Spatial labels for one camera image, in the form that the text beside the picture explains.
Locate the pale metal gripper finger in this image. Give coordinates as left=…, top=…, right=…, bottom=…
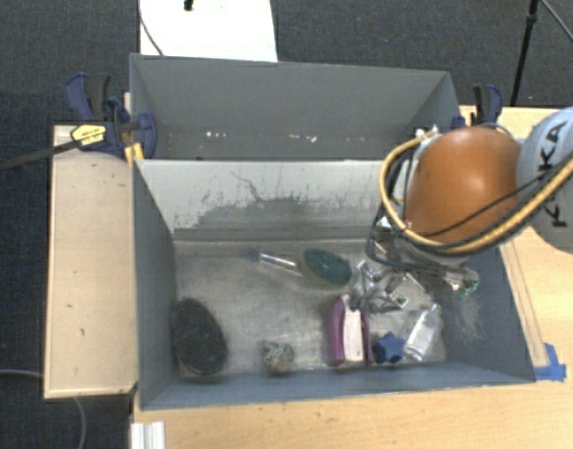
left=356, top=259, right=394, bottom=293
left=351, top=285, right=402, bottom=314

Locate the blue star-shaped toy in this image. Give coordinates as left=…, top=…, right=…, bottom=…
left=372, top=331, right=406, bottom=365

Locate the clear plastic bottle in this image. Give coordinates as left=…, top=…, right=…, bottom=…
left=403, top=302, right=444, bottom=361

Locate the speckled grey stone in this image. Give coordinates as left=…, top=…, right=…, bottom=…
left=258, top=340, right=296, bottom=375

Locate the grey metal bin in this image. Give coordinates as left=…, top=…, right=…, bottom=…
left=128, top=52, right=537, bottom=412

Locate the pale wood board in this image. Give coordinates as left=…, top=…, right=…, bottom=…
left=43, top=123, right=138, bottom=399

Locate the green round brush with handle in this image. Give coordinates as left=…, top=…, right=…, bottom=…
left=245, top=247, right=354, bottom=293

